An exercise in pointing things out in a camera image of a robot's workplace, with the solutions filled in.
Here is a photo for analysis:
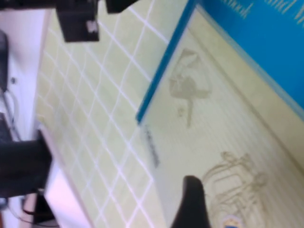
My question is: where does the blue and cream hardcover book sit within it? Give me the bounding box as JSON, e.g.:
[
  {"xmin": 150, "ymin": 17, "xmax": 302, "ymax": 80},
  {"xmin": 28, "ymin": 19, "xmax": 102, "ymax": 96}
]
[{"xmin": 135, "ymin": 0, "xmax": 304, "ymax": 228}]

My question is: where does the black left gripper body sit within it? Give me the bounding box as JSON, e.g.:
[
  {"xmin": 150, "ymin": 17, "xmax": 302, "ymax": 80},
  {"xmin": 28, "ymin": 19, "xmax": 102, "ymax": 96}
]
[{"xmin": 0, "ymin": 0, "xmax": 100, "ymax": 43}]

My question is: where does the green checked tablecloth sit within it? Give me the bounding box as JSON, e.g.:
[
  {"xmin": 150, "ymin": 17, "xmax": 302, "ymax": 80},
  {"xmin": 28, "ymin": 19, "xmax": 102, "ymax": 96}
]
[{"xmin": 35, "ymin": 0, "xmax": 190, "ymax": 228}]

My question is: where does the black machine block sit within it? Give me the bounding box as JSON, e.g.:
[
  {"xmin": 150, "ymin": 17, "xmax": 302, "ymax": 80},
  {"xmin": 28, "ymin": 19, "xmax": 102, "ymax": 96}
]
[{"xmin": 0, "ymin": 129, "xmax": 53, "ymax": 198}]

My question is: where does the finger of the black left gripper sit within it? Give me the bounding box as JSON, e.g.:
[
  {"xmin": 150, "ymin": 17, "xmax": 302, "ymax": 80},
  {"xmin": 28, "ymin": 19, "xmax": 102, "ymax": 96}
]
[{"xmin": 105, "ymin": 0, "xmax": 138, "ymax": 14}]

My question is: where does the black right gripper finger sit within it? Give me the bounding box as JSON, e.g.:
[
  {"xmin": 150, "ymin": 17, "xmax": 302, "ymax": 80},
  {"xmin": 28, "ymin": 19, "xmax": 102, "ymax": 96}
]
[{"xmin": 171, "ymin": 175, "xmax": 212, "ymax": 228}]

